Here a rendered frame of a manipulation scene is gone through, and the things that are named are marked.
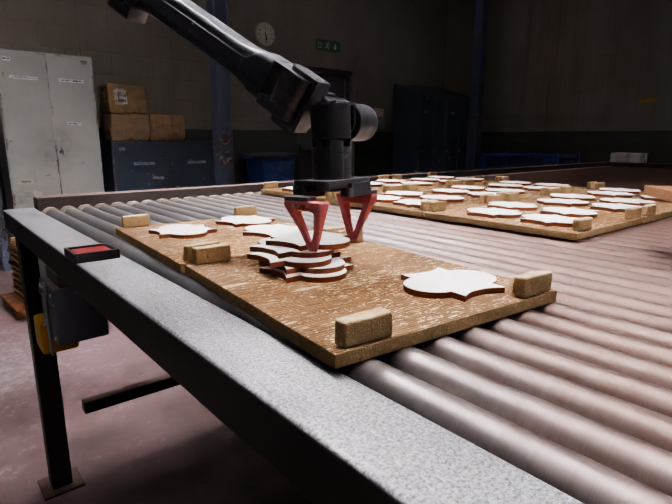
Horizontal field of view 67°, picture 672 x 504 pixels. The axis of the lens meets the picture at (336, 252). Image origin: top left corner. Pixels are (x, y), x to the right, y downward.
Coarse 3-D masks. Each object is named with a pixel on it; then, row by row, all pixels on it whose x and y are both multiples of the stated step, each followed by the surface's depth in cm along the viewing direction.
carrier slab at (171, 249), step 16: (160, 224) 115; (192, 224) 115; (208, 224) 115; (272, 224) 115; (288, 224) 115; (128, 240) 103; (144, 240) 97; (160, 240) 97; (176, 240) 97; (192, 240) 97; (208, 240) 97; (224, 240) 97; (240, 240) 97; (256, 240) 97; (160, 256) 86; (176, 256) 84; (240, 256) 85
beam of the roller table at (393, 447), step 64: (64, 256) 95; (128, 320) 68; (192, 320) 60; (192, 384) 53; (256, 384) 44; (320, 384) 44; (256, 448) 44; (320, 448) 36; (384, 448) 35; (448, 448) 35
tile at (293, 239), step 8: (280, 232) 82; (288, 232) 82; (296, 232) 82; (312, 232) 82; (328, 232) 82; (272, 240) 76; (280, 240) 75; (288, 240) 75; (296, 240) 75; (320, 240) 75; (328, 240) 75; (336, 240) 75; (344, 240) 75; (296, 248) 73; (304, 248) 72; (320, 248) 73; (328, 248) 73; (336, 248) 73
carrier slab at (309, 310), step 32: (352, 256) 84; (384, 256) 84; (416, 256) 84; (224, 288) 66; (256, 288) 66; (288, 288) 66; (320, 288) 66; (352, 288) 66; (384, 288) 66; (512, 288) 66; (288, 320) 54; (320, 320) 54; (416, 320) 54; (448, 320) 54; (480, 320) 57; (320, 352) 48; (352, 352) 47; (384, 352) 49
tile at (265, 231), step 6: (246, 228) 105; (252, 228) 105; (258, 228) 105; (264, 228) 105; (270, 228) 105; (276, 228) 105; (282, 228) 105; (288, 228) 105; (294, 228) 105; (246, 234) 102; (252, 234) 101; (258, 234) 101; (264, 234) 100; (270, 234) 99
